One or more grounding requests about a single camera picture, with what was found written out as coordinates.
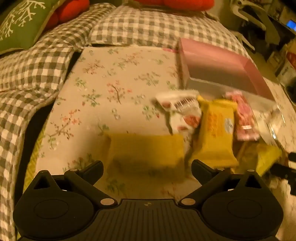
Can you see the yellow green mat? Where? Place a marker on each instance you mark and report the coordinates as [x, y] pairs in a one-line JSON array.
[[32, 157]]

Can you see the large red plush cushion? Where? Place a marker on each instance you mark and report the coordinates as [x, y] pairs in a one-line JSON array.
[[175, 3]]

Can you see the white office chair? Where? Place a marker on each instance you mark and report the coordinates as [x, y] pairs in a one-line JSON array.
[[256, 20]]

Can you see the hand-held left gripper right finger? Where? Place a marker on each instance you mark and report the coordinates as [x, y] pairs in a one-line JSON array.
[[200, 170]]

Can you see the pink cardboard box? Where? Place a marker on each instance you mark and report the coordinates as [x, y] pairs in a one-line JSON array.
[[208, 64]]

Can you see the white red-printed snack packet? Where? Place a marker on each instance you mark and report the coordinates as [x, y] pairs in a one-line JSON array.
[[185, 113]]

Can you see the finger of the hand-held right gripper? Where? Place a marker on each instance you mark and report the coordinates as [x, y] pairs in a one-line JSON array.
[[283, 172], [292, 157]]

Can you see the large yellow snack packet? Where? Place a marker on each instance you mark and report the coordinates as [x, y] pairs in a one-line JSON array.
[[145, 150]]

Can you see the clear plastic snack packet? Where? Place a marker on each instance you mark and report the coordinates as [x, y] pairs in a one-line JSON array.
[[269, 120]]

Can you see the green embroidered pillow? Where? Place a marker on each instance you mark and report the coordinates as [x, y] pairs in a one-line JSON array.
[[20, 23]]

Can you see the lit tablet screen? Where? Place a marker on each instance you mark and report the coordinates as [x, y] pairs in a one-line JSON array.
[[291, 24]]

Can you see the grey checked blanket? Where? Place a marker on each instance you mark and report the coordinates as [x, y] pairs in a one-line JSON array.
[[34, 76]]

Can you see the pink snack packet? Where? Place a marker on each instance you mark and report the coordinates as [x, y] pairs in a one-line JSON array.
[[245, 115]]

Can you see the black bag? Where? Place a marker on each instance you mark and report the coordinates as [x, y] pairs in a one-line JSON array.
[[291, 93]]

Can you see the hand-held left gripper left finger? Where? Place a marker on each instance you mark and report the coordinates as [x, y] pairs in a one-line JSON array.
[[93, 169]]

